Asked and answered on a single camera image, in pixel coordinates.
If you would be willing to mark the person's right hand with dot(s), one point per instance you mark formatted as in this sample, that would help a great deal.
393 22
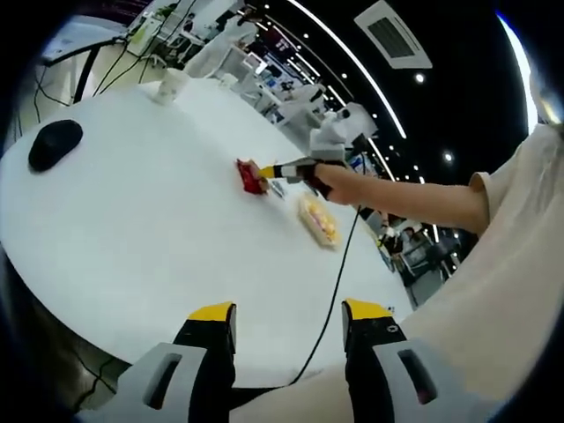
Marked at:
339 187

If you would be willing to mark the printed paper cup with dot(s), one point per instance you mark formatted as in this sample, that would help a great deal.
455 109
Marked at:
172 88

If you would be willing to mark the round ceiling spotlights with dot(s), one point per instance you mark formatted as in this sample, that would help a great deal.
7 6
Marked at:
419 78

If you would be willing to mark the operator in beige shirt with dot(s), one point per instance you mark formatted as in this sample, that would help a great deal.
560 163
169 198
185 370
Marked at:
506 286

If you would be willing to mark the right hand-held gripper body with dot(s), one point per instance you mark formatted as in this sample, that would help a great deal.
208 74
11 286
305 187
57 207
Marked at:
328 145

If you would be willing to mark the plain white paper cup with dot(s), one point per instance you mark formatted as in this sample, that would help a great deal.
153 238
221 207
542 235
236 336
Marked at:
227 80

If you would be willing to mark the white side desk black legs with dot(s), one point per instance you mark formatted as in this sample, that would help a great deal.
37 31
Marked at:
66 46

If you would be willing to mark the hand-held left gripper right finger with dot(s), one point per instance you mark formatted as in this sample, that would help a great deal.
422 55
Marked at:
372 346

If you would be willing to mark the purple food packet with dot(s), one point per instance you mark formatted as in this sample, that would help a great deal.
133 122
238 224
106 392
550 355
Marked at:
318 217

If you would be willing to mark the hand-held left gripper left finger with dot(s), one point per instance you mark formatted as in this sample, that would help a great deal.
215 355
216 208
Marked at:
200 348

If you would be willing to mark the long ceiling light strip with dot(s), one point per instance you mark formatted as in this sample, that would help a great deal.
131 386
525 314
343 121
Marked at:
381 158
398 126
529 79

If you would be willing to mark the cream hexagonal container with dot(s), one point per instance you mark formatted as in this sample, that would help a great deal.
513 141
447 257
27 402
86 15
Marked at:
328 242

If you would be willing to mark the black computer mouse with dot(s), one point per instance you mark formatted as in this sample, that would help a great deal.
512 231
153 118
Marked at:
55 145

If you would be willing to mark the ceiling air conditioner vent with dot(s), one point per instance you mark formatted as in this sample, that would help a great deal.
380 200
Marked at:
392 35

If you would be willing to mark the long red food packet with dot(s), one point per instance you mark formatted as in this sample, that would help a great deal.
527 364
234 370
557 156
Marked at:
249 176

